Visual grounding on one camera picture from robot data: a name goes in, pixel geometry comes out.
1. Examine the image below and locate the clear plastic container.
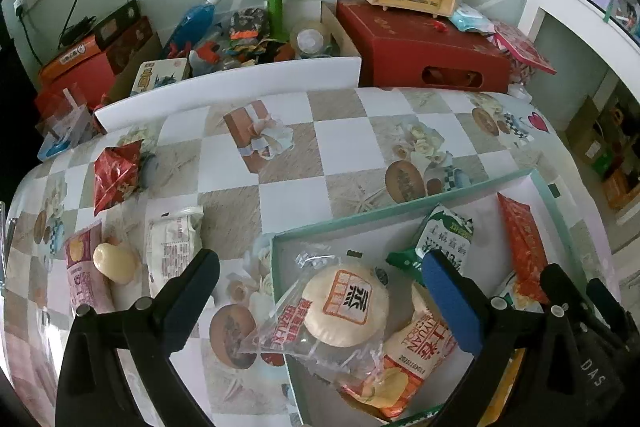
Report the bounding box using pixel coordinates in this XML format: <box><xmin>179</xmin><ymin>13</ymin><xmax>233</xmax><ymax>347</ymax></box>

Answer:
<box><xmin>35</xmin><ymin>87</ymin><xmax>101</xmax><ymax>158</ymax></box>

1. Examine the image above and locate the long red gold-print packet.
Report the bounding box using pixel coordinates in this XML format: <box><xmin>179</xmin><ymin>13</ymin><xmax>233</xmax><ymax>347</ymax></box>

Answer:
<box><xmin>497</xmin><ymin>193</ymin><xmax>551</xmax><ymax>308</ymax></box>

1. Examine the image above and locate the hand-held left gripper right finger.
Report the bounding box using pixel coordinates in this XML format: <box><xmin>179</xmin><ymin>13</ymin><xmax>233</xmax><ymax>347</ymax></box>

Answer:
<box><xmin>422</xmin><ymin>250</ymin><xmax>586</xmax><ymax>427</ymax></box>

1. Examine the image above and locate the clear tape roll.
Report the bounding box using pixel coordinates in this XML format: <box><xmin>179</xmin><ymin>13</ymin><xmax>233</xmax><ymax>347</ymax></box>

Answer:
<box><xmin>290</xmin><ymin>19</ymin><xmax>336</xmax><ymax>58</ymax></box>

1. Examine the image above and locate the white shelf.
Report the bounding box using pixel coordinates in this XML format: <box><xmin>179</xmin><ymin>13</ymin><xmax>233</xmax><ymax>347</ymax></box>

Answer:
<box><xmin>517</xmin><ymin>0</ymin><xmax>640</xmax><ymax>248</ymax></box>

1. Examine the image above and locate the blue plastic bottle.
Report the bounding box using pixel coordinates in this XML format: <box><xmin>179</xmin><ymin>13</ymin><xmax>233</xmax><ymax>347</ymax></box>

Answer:
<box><xmin>165</xmin><ymin>0</ymin><xmax>221</xmax><ymax>58</ymax></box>

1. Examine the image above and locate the large red box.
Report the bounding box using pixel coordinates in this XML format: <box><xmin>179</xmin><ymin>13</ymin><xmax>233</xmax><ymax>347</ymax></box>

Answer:
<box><xmin>336</xmin><ymin>0</ymin><xmax>512</xmax><ymax>94</ymax></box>

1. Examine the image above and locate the red gift box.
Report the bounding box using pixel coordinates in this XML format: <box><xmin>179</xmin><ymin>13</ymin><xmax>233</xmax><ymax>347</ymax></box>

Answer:
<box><xmin>34</xmin><ymin>57</ymin><xmax>121</xmax><ymax>118</ymax></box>

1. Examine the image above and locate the pink purple snack packet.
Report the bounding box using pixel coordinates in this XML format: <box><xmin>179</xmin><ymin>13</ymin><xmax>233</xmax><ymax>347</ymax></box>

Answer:
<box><xmin>65</xmin><ymin>222</ymin><xmax>113</xmax><ymax>315</ymax></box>

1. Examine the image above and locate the white snack packet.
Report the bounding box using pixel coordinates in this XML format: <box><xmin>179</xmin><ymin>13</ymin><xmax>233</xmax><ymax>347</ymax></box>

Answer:
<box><xmin>145</xmin><ymin>206</ymin><xmax>205</xmax><ymax>298</ymax></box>

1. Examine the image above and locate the printed tin box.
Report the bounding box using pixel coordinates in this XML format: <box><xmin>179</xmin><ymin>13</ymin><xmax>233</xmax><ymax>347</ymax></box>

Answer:
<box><xmin>131</xmin><ymin>58</ymin><xmax>192</xmax><ymax>96</ymax></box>

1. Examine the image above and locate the red patterned packet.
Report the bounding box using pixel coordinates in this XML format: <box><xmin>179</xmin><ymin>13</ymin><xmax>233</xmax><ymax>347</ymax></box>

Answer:
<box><xmin>492</xmin><ymin>22</ymin><xmax>557</xmax><ymax>75</ymax></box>

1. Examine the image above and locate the cardboard box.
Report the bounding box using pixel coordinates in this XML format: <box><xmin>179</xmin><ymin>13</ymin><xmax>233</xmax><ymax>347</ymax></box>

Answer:
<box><xmin>320</xmin><ymin>1</ymin><xmax>362</xmax><ymax>58</ymax></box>

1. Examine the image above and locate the green dumbbell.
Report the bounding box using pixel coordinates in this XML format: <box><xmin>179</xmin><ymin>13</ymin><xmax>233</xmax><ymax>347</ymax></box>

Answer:
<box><xmin>257</xmin><ymin>0</ymin><xmax>295</xmax><ymax>42</ymax></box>

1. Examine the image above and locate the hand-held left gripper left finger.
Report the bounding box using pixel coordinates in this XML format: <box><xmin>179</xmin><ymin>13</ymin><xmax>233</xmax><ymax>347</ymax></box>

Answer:
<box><xmin>55</xmin><ymin>248</ymin><xmax>221</xmax><ymax>427</ymax></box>

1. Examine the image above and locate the mint green shallow box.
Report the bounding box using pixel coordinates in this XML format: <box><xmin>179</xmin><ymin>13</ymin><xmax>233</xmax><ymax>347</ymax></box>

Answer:
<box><xmin>270</xmin><ymin>167</ymin><xmax>613</xmax><ymax>427</ymax></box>

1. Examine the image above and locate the brown box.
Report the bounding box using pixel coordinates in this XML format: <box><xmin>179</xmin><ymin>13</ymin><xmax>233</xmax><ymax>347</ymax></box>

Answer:
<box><xmin>94</xmin><ymin>0</ymin><xmax>141</xmax><ymax>48</ymax></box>

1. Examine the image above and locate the pile of small toys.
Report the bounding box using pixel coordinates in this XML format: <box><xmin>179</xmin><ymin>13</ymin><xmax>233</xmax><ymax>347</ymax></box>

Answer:
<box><xmin>190</xmin><ymin>7</ymin><xmax>296</xmax><ymax>68</ymax></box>

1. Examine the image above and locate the light blue packet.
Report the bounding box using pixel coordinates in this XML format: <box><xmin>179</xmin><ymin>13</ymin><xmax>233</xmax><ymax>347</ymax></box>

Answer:
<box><xmin>447</xmin><ymin>4</ymin><xmax>496</xmax><ymax>32</ymax></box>

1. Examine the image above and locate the black power adapter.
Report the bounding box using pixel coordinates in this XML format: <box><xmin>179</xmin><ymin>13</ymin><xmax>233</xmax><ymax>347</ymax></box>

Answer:
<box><xmin>59</xmin><ymin>16</ymin><xmax>97</xmax><ymax>48</ymax></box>

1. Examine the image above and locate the orange box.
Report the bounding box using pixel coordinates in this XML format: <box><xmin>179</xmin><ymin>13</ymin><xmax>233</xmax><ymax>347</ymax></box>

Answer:
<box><xmin>39</xmin><ymin>34</ymin><xmax>101</xmax><ymax>82</ymax></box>

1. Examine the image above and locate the clear-wrapped white round pastry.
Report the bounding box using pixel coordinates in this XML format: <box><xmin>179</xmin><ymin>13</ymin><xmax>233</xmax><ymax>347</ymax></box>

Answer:
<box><xmin>239</xmin><ymin>252</ymin><xmax>396</xmax><ymax>388</ymax></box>

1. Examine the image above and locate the orange cream snack packet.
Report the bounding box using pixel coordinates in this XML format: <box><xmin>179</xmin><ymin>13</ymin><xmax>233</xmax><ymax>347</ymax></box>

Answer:
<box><xmin>335</xmin><ymin>302</ymin><xmax>461</xmax><ymax>423</ymax></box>

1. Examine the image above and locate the red pyramid snack packet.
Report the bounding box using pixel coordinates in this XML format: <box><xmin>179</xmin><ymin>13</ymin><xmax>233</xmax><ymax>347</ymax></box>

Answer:
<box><xmin>93</xmin><ymin>141</ymin><xmax>146</xmax><ymax>217</ymax></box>

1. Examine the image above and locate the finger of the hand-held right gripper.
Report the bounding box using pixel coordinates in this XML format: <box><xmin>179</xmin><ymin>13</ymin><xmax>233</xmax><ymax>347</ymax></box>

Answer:
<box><xmin>586</xmin><ymin>279</ymin><xmax>626</xmax><ymax>343</ymax></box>
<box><xmin>542</xmin><ymin>263</ymin><xmax>588</xmax><ymax>323</ymax></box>

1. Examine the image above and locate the yellow clear bread packet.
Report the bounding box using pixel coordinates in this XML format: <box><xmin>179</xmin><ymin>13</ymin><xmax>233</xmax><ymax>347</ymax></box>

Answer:
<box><xmin>480</xmin><ymin>347</ymin><xmax>526</xmax><ymax>427</ymax></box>

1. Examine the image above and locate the green white milk packet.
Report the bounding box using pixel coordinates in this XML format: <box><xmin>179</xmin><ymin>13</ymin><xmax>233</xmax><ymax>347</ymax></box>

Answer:
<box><xmin>386</xmin><ymin>247</ymin><xmax>426</xmax><ymax>280</ymax></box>
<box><xmin>415</xmin><ymin>203</ymin><xmax>476</xmax><ymax>278</ymax></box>

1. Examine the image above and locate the green white cookie packet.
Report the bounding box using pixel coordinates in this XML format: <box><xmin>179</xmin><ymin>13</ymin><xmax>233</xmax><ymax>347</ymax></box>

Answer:
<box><xmin>492</xmin><ymin>274</ymin><xmax>546</xmax><ymax>314</ymax></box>

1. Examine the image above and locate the dark red box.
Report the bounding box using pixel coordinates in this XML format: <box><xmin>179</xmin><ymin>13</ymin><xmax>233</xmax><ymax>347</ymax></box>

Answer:
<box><xmin>105</xmin><ymin>17</ymin><xmax>161</xmax><ymax>75</ymax></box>

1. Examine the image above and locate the checkered printed tablecloth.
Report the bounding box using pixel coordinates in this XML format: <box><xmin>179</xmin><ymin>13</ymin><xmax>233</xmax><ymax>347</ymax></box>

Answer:
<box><xmin>0</xmin><ymin>87</ymin><xmax>576</xmax><ymax>427</ymax></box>

